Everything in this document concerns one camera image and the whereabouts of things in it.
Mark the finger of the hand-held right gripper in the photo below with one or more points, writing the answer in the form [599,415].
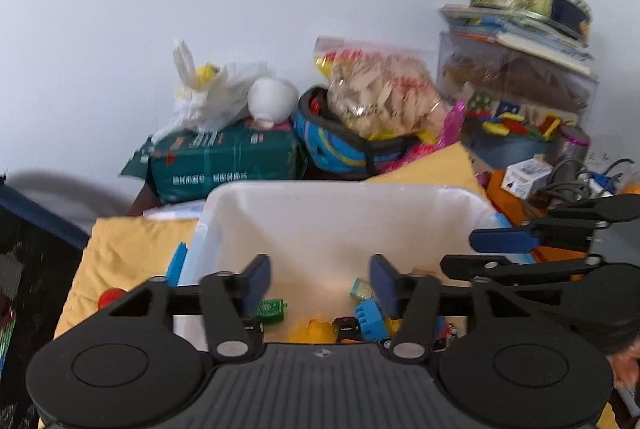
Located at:
[500,240]
[475,265]

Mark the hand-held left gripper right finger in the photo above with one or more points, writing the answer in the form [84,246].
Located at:
[382,284]

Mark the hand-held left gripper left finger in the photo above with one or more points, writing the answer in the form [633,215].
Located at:
[257,281]

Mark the green toy block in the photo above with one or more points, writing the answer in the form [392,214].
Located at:
[272,311]

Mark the blue studded toy block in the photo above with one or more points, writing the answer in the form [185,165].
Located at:
[371,316]

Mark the yellow hollow toy block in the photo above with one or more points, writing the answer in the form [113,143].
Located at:
[395,324]

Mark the black toy car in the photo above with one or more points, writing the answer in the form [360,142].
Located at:
[345,326]

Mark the red white toy car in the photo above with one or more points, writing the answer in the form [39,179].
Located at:
[450,331]

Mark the yellow studded toy block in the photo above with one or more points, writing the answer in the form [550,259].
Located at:
[312,331]

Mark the white plastic storage bin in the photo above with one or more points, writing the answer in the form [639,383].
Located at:
[325,229]

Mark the person's right hand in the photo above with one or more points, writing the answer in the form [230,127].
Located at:
[627,364]

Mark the orange fabric item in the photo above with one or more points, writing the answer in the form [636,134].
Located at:
[515,209]

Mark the small white box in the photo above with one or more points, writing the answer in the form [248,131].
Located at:
[525,176]

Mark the white plastic packet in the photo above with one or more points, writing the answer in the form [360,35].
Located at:
[170,211]

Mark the silver cup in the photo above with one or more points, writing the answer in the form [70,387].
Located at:
[572,144]

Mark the pink plastic item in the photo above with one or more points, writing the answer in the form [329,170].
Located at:
[450,129]

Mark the green tissue package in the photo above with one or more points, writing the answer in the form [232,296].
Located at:
[225,159]

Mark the yellow quilt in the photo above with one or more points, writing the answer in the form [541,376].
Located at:
[125,249]

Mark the clear plastic toy box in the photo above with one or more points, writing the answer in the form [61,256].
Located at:
[515,99]

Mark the blue helmet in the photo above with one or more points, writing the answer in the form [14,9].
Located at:
[330,144]

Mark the white ball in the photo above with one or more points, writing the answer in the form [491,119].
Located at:
[272,101]

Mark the clear bag of snacks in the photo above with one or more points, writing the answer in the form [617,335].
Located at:
[380,94]

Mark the white plastic bag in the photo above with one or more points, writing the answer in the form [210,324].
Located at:
[210,94]

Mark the stack of picture books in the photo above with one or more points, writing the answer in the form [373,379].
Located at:
[520,34]

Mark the dark blue mesh playpen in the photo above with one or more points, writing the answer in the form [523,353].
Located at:
[30,259]

